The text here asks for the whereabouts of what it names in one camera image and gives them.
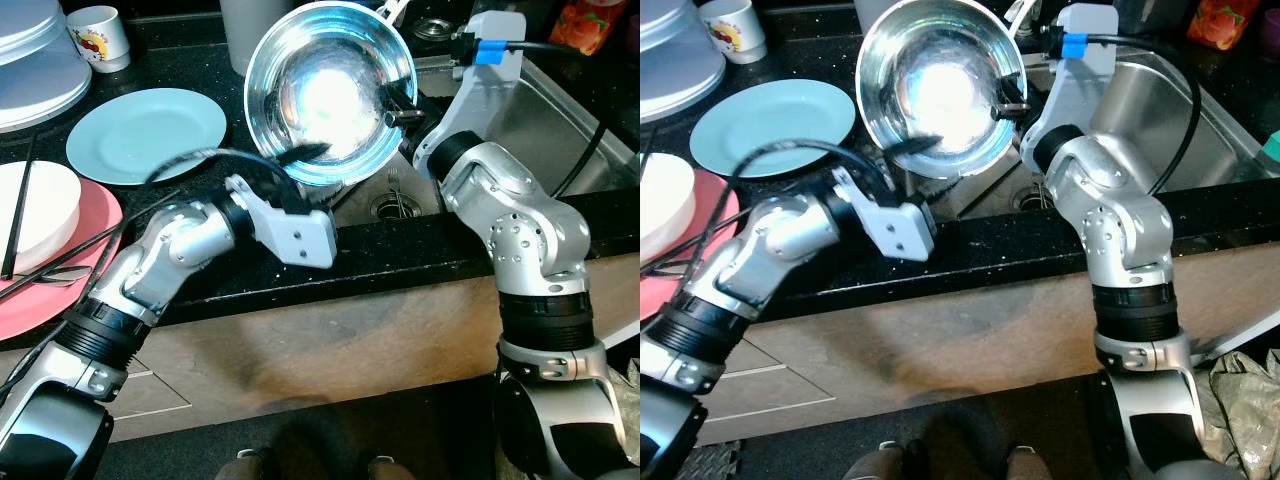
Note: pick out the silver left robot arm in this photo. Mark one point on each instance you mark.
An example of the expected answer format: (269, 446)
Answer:
(170, 245)
(790, 235)

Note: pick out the black chopstick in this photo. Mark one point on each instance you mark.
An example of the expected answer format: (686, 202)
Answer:
(100, 238)
(700, 232)
(22, 200)

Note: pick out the white printed mug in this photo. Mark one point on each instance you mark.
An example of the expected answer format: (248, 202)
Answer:
(100, 45)
(735, 35)

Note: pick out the round steel counter fitting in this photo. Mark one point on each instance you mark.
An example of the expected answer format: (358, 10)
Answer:
(435, 30)

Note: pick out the white trim strip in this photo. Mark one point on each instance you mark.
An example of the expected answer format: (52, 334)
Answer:
(1240, 345)
(625, 333)

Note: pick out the white bowl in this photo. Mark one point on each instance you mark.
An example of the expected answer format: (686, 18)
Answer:
(670, 205)
(50, 215)

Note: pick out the beige cabinet door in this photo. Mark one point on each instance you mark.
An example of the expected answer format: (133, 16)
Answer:
(618, 285)
(330, 340)
(930, 330)
(1230, 290)

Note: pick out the steel fork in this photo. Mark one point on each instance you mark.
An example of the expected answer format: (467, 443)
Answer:
(60, 275)

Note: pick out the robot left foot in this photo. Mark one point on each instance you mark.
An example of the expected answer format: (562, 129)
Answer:
(242, 466)
(875, 463)

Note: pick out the stainless steel bowl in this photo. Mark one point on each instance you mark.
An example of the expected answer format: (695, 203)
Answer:
(330, 90)
(940, 90)

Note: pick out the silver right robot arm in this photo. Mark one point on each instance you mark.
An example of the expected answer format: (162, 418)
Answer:
(1110, 220)
(530, 240)

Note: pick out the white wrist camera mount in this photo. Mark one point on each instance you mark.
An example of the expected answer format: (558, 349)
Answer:
(1075, 100)
(895, 230)
(480, 100)
(295, 235)

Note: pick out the steel sink drain strainer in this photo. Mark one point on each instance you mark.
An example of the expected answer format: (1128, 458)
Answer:
(1030, 198)
(387, 205)

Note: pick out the light blue plate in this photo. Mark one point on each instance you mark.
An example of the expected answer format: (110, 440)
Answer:
(770, 125)
(140, 135)

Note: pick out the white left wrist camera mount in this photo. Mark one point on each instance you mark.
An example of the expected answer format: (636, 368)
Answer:
(295, 235)
(895, 230)

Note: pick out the black foam floor mat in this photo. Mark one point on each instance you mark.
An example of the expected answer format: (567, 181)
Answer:
(715, 465)

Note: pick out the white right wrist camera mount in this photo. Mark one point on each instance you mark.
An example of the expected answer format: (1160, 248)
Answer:
(480, 100)
(1075, 100)

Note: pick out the stainless steel sink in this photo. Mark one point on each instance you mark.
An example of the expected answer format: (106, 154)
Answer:
(1230, 130)
(540, 110)

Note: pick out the green sponge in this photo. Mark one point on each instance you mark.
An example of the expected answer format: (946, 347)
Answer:
(1272, 150)

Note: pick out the grey drawer front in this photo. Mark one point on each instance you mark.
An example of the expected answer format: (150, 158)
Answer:
(765, 365)
(780, 395)
(160, 395)

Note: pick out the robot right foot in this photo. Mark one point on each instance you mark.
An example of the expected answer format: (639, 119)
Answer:
(388, 468)
(1027, 465)

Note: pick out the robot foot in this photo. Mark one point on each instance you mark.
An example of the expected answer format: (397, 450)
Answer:
(388, 468)
(1027, 465)
(242, 466)
(875, 463)

